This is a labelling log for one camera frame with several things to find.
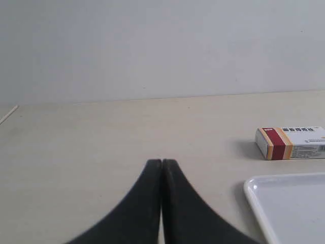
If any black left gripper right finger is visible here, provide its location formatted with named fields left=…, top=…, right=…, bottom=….
left=162, top=159, right=257, bottom=243

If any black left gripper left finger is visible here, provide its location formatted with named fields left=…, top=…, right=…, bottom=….
left=68, top=159, right=162, bottom=243

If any white red medicine box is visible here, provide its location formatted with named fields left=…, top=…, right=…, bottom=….
left=255, top=127, right=324, bottom=160

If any white plastic tray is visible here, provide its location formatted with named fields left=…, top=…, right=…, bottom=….
left=243, top=173, right=324, bottom=243

